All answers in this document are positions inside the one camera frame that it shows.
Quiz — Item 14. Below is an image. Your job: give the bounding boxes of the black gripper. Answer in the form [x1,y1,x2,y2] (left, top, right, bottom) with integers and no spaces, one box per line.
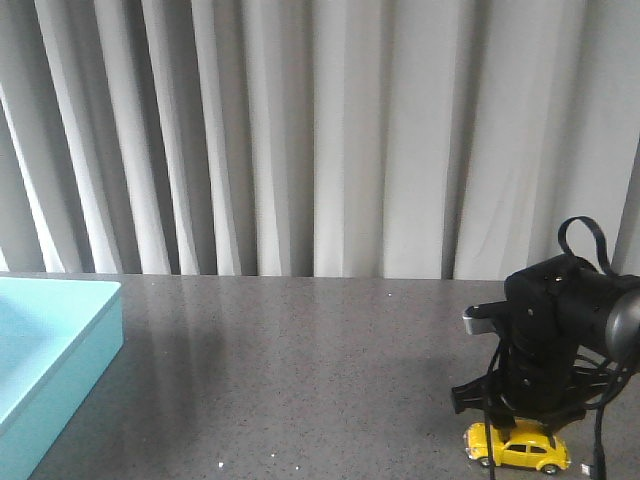
[451,254,611,443]

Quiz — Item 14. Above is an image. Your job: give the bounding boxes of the yellow toy beetle car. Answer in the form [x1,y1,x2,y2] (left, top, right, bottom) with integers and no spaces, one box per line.
[463,419,571,475]

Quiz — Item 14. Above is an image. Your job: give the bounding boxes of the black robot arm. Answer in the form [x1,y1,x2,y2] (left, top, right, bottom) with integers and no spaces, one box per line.
[451,254,639,433]

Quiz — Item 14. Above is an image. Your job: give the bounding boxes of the light blue storage box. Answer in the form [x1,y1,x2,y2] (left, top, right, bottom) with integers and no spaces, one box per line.
[1,277,124,479]

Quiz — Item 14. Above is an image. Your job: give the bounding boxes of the grey pleated curtain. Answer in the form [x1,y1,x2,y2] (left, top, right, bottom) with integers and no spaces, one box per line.
[1,1,639,280]

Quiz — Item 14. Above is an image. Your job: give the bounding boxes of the black cable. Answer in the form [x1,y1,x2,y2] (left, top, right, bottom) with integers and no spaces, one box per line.
[482,216,632,480]

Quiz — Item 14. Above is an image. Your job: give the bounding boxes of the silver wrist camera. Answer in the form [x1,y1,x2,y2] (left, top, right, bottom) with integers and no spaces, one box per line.
[462,301,509,335]

